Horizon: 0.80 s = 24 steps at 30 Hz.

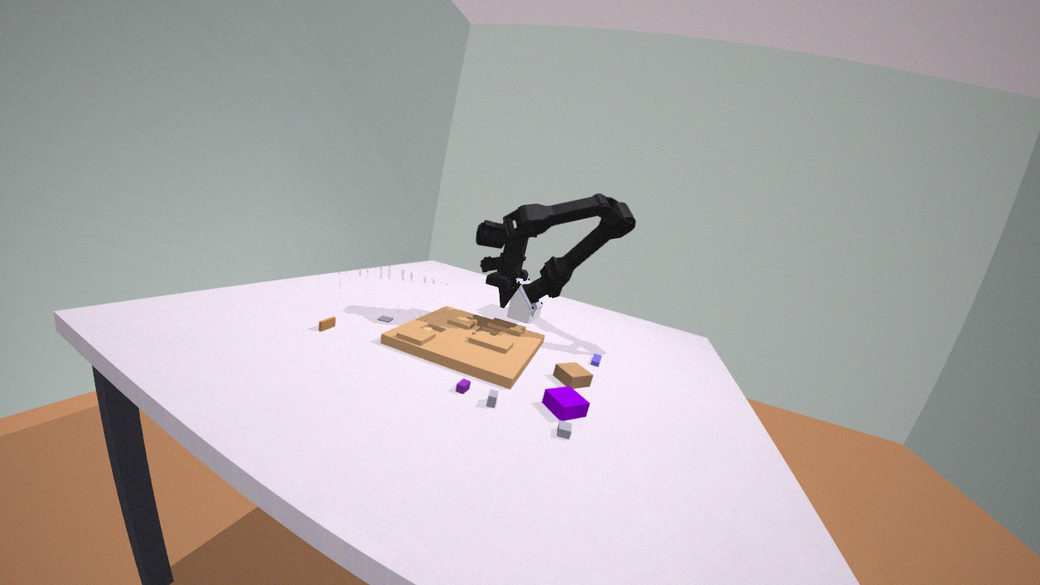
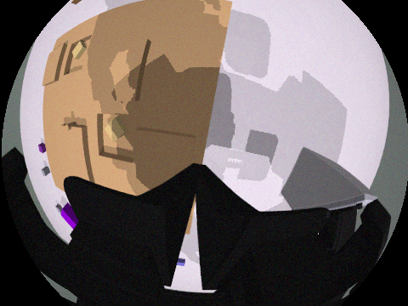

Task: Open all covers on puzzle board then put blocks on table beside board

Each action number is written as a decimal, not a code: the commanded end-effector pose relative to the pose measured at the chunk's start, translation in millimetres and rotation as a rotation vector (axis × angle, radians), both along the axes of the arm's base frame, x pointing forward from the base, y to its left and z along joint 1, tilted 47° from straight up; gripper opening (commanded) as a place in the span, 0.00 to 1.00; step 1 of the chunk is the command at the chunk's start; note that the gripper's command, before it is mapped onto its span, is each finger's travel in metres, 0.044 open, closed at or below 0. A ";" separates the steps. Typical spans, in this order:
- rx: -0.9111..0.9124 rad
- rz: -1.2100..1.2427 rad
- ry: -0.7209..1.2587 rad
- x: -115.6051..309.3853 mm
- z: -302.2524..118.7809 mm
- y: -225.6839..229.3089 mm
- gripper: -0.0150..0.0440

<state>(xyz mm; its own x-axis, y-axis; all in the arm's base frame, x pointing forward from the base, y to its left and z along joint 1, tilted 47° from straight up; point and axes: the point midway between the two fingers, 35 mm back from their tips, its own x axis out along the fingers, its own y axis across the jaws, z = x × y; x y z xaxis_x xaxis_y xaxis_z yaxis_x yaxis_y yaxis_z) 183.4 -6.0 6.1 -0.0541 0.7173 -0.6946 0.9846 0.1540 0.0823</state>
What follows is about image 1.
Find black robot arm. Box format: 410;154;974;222
475;193;636;304

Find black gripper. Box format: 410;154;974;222
485;249;528;308

